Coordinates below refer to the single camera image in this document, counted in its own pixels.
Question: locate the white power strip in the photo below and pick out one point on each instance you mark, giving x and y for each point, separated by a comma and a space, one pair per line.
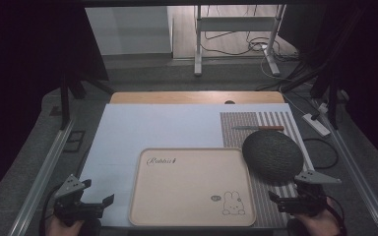
315, 124

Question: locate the white metal desk frame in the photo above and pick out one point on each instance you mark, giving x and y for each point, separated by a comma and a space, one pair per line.
236, 23

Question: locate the pale blue board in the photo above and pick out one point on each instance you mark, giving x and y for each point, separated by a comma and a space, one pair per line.
160, 128

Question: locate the beige tray with rabbit drawing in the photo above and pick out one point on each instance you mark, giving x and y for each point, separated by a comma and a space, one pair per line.
190, 190

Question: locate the person's left hand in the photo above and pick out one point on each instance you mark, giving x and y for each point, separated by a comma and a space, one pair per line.
60, 229

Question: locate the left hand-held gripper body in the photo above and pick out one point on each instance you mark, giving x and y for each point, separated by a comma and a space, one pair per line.
70, 206

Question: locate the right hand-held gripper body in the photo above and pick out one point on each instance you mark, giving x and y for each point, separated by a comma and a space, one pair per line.
308, 201

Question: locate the dark grey round cloth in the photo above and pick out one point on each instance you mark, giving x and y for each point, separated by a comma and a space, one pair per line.
272, 155

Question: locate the person's right hand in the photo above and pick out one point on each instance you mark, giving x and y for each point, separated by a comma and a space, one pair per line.
325, 226

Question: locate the white cabinet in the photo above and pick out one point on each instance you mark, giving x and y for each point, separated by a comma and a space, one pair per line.
128, 29

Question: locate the aluminium rail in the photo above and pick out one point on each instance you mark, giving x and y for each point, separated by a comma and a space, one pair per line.
357, 170
42, 177

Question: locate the black metal stand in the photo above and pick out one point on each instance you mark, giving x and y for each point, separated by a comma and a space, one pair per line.
333, 95
66, 98

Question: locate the grey striped mat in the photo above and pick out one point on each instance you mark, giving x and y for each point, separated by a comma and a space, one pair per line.
233, 131

